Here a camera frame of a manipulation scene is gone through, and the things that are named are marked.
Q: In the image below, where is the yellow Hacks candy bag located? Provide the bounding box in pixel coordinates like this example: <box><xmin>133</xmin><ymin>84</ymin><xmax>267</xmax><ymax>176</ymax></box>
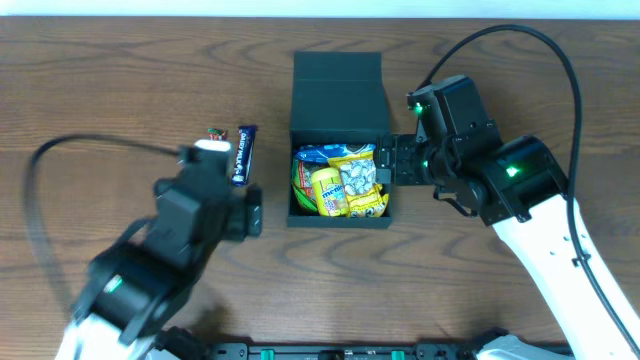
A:
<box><xmin>329</xmin><ymin>151</ymin><xmax>389</xmax><ymax>218</ymax></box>

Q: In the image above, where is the green Haribo gummy bag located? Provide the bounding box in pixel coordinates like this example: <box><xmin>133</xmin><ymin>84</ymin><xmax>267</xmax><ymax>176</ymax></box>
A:
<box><xmin>291</xmin><ymin>158</ymin><xmax>320</xmax><ymax>213</ymax></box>

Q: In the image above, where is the blue Dairy Milk bar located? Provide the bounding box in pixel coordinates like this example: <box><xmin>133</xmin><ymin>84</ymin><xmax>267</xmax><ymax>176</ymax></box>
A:
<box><xmin>231</xmin><ymin>125</ymin><xmax>258</xmax><ymax>187</ymax></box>

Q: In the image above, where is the blue Oreo cookie pack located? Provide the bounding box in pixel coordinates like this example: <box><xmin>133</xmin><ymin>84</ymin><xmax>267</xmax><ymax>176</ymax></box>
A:
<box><xmin>294</xmin><ymin>144</ymin><xmax>376</xmax><ymax>164</ymax></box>

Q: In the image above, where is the yellow Mentos bottle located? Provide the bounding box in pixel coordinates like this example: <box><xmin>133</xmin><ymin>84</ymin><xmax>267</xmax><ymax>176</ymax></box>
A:
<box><xmin>311</xmin><ymin>167</ymin><xmax>349</xmax><ymax>217</ymax></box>

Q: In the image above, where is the dark green box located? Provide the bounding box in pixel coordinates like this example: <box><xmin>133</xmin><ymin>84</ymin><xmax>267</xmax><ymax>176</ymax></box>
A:
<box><xmin>286</xmin><ymin>50</ymin><xmax>394</xmax><ymax>230</ymax></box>

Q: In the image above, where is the green red KitKat Milo bar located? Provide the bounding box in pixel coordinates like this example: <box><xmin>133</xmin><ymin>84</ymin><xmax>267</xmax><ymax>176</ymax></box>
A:
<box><xmin>208</xmin><ymin>128</ymin><xmax>228</xmax><ymax>141</ymax></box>

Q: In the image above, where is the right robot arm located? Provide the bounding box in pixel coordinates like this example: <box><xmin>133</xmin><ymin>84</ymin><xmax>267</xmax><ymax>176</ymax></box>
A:
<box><xmin>378</xmin><ymin>75</ymin><xmax>639</xmax><ymax>359</ymax></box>

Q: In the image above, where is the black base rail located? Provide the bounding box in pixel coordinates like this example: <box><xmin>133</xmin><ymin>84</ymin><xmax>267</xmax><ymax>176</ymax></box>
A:
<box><xmin>154</xmin><ymin>327</ymin><xmax>571</xmax><ymax>360</ymax></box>

